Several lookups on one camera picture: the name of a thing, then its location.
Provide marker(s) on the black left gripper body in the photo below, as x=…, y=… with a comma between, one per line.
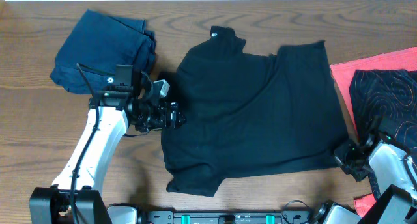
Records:
x=154, y=118

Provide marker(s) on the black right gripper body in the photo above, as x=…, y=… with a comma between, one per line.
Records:
x=353, y=162

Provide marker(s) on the black t-shirt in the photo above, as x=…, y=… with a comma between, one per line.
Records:
x=250, y=115

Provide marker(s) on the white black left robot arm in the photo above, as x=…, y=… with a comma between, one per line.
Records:
x=75, y=195

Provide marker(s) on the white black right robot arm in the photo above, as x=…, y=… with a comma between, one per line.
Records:
x=391, y=167

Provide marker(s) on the black swirl patterned garment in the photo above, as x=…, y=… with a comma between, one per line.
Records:
x=384, y=101

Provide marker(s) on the folded navy blue shorts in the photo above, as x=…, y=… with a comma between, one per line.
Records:
x=94, y=48

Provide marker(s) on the red cloth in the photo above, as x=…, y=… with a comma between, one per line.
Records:
x=343, y=73

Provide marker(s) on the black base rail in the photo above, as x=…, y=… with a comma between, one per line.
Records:
x=228, y=217

